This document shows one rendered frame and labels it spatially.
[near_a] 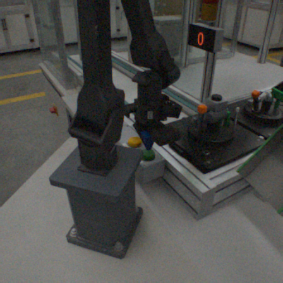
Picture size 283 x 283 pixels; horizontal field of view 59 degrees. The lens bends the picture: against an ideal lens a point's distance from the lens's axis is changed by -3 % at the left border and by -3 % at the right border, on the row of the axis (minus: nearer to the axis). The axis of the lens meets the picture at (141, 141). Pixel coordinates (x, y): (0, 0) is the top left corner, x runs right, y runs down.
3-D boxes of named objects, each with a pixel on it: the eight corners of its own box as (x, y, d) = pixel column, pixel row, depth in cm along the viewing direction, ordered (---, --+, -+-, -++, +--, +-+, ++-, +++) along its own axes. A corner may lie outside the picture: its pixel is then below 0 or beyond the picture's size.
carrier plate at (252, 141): (206, 175, 66) (208, 168, 65) (155, 132, 83) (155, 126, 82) (266, 147, 76) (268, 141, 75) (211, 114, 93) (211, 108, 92)
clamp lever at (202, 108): (198, 132, 73) (202, 108, 69) (193, 129, 75) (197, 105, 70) (208, 129, 75) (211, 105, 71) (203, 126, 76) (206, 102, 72)
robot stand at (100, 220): (65, 241, 60) (47, 178, 49) (93, 198, 71) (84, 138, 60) (123, 260, 56) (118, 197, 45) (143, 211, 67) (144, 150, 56)
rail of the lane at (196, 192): (197, 221, 65) (203, 190, 59) (78, 95, 128) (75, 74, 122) (213, 212, 67) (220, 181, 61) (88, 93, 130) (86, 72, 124)
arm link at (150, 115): (161, 115, 53) (184, 108, 56) (119, 85, 66) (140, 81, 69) (159, 148, 58) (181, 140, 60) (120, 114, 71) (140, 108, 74)
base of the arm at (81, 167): (76, 170, 51) (71, 144, 47) (91, 151, 56) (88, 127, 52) (108, 177, 49) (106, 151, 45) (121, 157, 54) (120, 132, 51)
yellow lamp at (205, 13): (208, 21, 78) (210, 4, 75) (197, 18, 81) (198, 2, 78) (219, 20, 80) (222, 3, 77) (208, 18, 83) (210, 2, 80)
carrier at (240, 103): (269, 145, 77) (281, 108, 70) (214, 112, 94) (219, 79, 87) (311, 125, 87) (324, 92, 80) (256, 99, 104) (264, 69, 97)
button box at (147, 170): (143, 184, 70) (143, 167, 67) (110, 146, 85) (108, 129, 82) (164, 175, 73) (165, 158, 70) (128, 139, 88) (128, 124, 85)
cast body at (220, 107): (210, 124, 72) (214, 101, 68) (199, 117, 75) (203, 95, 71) (231, 117, 76) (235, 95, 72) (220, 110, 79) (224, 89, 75)
